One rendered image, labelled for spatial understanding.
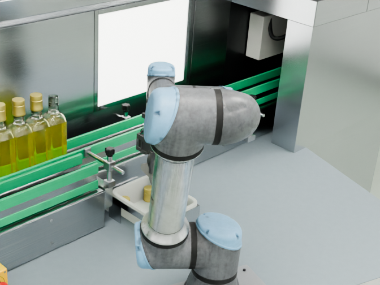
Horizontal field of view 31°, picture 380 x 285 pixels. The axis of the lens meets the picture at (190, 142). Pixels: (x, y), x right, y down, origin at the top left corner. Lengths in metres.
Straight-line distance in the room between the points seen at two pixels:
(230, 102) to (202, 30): 1.22
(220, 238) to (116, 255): 0.42
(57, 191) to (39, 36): 0.45
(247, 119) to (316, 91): 1.23
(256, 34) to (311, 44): 0.36
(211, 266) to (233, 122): 0.46
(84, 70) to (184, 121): 0.88
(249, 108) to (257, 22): 1.37
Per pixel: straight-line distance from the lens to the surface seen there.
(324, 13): 2.49
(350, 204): 2.36
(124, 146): 2.19
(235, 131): 1.39
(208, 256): 1.69
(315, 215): 2.27
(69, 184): 1.96
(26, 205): 1.90
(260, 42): 2.76
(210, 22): 2.60
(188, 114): 1.36
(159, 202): 1.55
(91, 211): 2.04
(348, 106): 2.86
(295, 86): 2.55
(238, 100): 1.39
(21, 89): 2.08
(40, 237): 1.96
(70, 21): 2.11
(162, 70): 1.84
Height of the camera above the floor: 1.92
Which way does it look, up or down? 27 degrees down
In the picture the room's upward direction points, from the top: 4 degrees clockwise
